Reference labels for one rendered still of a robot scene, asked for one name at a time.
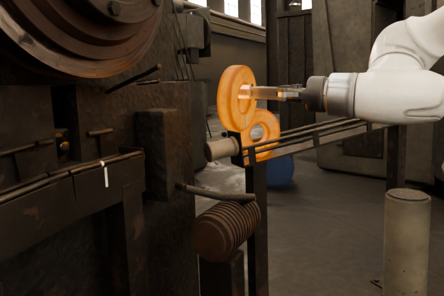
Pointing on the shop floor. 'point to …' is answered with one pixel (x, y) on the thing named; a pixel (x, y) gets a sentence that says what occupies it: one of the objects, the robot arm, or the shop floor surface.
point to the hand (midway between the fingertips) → (238, 91)
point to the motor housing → (223, 246)
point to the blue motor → (280, 172)
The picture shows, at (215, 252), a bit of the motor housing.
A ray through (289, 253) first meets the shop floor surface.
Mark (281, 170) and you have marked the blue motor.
